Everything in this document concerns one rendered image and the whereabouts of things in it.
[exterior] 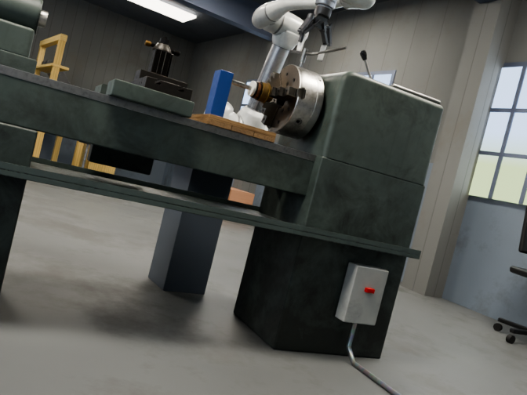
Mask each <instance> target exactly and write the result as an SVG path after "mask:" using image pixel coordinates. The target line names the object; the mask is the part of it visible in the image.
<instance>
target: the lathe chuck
mask: <svg viewBox="0 0 527 395"><path fill-rule="evenodd" d="M281 76H282V87H283V88H286V87H288V86H291V87H293V88H296V89H302V88H304V90H305V93H304V98H303V99H301V98H300V97H296V98H293V99H291V100H286V101H282V100H278V99H275V98H273V100H272V101H271V102H274V103H277V104H278V105H282V108H279V110H278V113H277V115H276V117H275V119H274V122H273V124H272V126H271V129H270V132H274V133H276V134H279V135H282V136H287V137H294V136H296V135H298V134H299V133H300V132H301V131H302V130H303V129H304V127H305V126H306V125H307V123H308V122H309V120H310V118H311V115H312V113H313V110H314V106H315V104H316V99H317V95H318V83H317V78H316V76H315V74H314V73H313V72H312V71H309V70H307V69H304V68H302V67H298V66H297V65H294V64H290V65H288V66H286V67H284V68H283V69H282V70H281ZM297 118H300V119H301V120H302V122H301V123H300V124H298V125H296V124H295V123H294V121H295V120H296V119H297Z"/></svg>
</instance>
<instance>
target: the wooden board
mask: <svg viewBox="0 0 527 395"><path fill-rule="evenodd" d="M189 119H192V120H195V121H200V122H203V123H206V124H209V125H214V126H216V127H220V128H222V129H227V130H231V131H233V132H238V133H241V134H244V135H247V136H251V137H255V138H257V139H261V140H266V141H268V142H272V143H274V140H275V137H276V133H274V132H269V131H267V130H263V129H259V128H256V127H253V126H250V125H246V124H242V123H240V122H237V121H232V120H230V119H226V118H222V117H219V116H216V115H213V114H193V115H191V117H190V118H189Z"/></svg>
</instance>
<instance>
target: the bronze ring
mask: <svg viewBox="0 0 527 395"><path fill-rule="evenodd" d="M255 82H256V91H255V93H254V95H253V96H250V97H252V98H253V99H255V100H257V101H260V102H261V103H266V102H267V101H268V102H271V101H272V100H273V97H270V94H271V84H270V83H264V82H257V81H255Z"/></svg>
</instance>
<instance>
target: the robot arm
mask: <svg viewBox="0 0 527 395"><path fill-rule="evenodd" d="M375 1H376V0H277V1H272V2H268V3H265V4H263V5H261V6H260V7H258V8H257V9H256V10H255V12H254V13H253V17H252V23H253V26H254V27H256V28H259V29H263V30H265V31H268V32H270V33H272V43H273V44H272V46H271V49H270V52H269V53H268V55H267V58H266V61H265V63H264V66H263V68H262V71H261V72H260V76H259V78H258V80H257V81H258V82H264V83H265V82H266V81H268V79H269V78H270V76H271V74H272V73H273V71H274V72H277V73H279V74H280V72H281V70H282V67H283V65H284V63H285V60H286V58H287V56H288V54H289V50H293V49H294V47H295V46H296V45H298V46H297V49H296V51H300V52H302V49H303V44H304V42H305V41H306V39H307V37H308V34H309V31H310V30H312V29H313V28H317V29H318V30H319V31H320V32H321V36H322V43H323V45H322V46H321V48H320V51H324V50H327V47H330V46H332V26H333V24H329V23H328V19H329V18H330V17H331V13H332V10H334V9H336V8H341V7H344V8H345V9H370V8H371V7H372V6H373V5H374V3H375ZM299 9H314V13H308V15H307V19H306V20H305V21H303V20H301V19H300V18H299V17H298V16H295V15H294V14H292V13H289V11H292V10H299ZM312 20H313V22H311V21H312ZM310 22H311V23H310ZM308 24H310V25H308ZM320 51H319V52H320ZM233 110H234V108H233V107H232V106H231V104H229V103H228V102H227V105H226V108H225V111H224V118H226V119H230V120H232V121H237V122H240V123H242V124H246V125H250V126H253V127H256V128H259V129H263V130H267V131H268V129H267V126H266V125H264V124H263V123H262V122H261V121H262V118H263V116H264V115H263V114H262V112H261V111H262V107H261V106H260V101H257V100H255V99H253V98H252V97H250V99H249V102H248V105H247V106H244V107H242V109H241V110H240V111H239V112H238V113H237V114H236V113H235V112H233Z"/></svg>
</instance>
